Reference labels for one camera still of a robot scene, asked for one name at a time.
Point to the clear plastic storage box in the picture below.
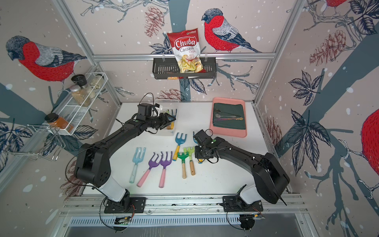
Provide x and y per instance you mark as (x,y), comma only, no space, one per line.
(169,106)

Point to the black wire basket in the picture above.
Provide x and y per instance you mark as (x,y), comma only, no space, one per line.
(169,68)

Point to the metal spoon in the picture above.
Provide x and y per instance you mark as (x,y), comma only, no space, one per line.
(221,114)

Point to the blue rake yellow handle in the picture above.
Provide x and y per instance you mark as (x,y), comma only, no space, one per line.
(197,150)
(172,113)
(180,139)

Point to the orange spice jar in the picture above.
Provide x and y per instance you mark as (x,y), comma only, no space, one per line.
(57,121)

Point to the purple rake pink handle right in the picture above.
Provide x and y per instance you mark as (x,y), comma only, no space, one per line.
(165,162)

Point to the purple rake pink handle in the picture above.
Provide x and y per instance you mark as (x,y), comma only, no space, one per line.
(153,163)
(165,162)

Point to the aluminium frame post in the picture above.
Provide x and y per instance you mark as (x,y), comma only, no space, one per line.
(84,45)

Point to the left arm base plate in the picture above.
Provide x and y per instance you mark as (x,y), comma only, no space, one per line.
(126,205)

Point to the light blue rake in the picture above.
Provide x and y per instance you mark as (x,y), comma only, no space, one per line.
(137,158)

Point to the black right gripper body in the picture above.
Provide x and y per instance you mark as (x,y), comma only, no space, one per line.
(199,152)

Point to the purple rake pink handle left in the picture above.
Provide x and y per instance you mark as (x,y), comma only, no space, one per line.
(153,163)

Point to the red chips bag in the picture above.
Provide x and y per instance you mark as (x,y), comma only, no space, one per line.
(186,48)

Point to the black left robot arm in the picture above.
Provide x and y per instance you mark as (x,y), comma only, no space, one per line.
(93,160)

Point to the silver lid spice jar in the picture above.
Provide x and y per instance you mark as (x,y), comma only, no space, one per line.
(80,96)

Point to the green rake wooden handle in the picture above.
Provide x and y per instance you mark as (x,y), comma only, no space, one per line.
(182,157)

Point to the black lid spice jar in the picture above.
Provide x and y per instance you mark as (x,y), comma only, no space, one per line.
(80,80)

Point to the pink tray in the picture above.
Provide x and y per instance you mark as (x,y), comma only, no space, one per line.
(226,131)

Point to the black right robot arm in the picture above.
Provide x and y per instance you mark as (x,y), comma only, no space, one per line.
(269,176)

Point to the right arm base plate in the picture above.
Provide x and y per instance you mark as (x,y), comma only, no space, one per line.
(236,204)

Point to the dark green cloth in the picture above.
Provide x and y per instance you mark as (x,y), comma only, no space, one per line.
(230,124)

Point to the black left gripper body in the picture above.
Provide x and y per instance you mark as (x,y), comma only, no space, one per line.
(158,122)

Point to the pale spice jar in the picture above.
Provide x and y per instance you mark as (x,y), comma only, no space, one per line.
(97,82)

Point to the white wire shelf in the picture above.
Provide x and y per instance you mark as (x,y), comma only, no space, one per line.
(66,119)

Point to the iridescent spoon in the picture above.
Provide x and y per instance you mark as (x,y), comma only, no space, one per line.
(238,118)

